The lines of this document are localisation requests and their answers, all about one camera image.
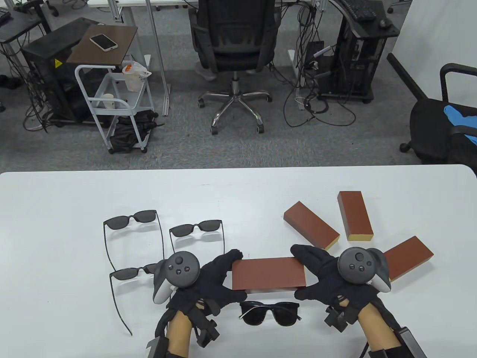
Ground person's right hand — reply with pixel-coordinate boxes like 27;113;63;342
291;244;385;323

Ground person's left hand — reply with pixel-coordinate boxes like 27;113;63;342
166;249;249;318

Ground black sunglasses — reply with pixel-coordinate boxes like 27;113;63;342
238;301;301;327
109;263;159;336
169;220;225;261
103;210;165;272

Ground brown storage box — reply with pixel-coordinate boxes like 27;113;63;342
337;191;374;242
283;201;341;251
231;257;307;295
383;236;435;282

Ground person's right forearm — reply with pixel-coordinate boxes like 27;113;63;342
358;303;403;353

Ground person's left forearm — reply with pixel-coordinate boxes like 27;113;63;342
166;310;194;358

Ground grey VR controller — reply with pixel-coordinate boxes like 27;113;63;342
337;247;392;293
153;252;202;304

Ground black wrist battery pack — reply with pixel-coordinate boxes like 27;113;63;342
146;336;168;358
395;326;427;358

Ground black bag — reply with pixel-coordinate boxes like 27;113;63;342
109;109;164;153

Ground black fabric office chair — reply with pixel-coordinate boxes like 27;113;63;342
386;52;477;165

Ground blue cloth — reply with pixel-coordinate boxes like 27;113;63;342
443;105;477;146

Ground black computer stand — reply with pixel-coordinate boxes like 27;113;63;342
320;0;401;104

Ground white plastic bag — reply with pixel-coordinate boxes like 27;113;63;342
122;61;152;92

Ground white rolling cart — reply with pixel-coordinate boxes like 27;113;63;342
75;64;155;155

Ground white desk foot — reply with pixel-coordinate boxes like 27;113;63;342
288;50;305;111

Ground black floor box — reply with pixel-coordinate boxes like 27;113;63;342
305;40;325;71

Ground black mesh office chair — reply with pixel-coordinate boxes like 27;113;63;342
188;0;282;135

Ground white smartphone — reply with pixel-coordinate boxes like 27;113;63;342
89;33;119;51

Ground black keyboard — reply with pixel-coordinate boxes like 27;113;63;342
340;0;378;21

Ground black computer case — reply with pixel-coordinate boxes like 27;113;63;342
20;18;103;125

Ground black desk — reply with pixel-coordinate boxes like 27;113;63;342
0;7;44;41

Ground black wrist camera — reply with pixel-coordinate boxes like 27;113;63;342
325;304;353;332
192;308;220;348

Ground black wrist strap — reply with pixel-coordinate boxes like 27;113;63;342
367;347;407;358

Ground black floor cables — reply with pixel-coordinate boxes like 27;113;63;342
282;65;357;128

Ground black cable bundle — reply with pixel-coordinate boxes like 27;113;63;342
22;67;56;134

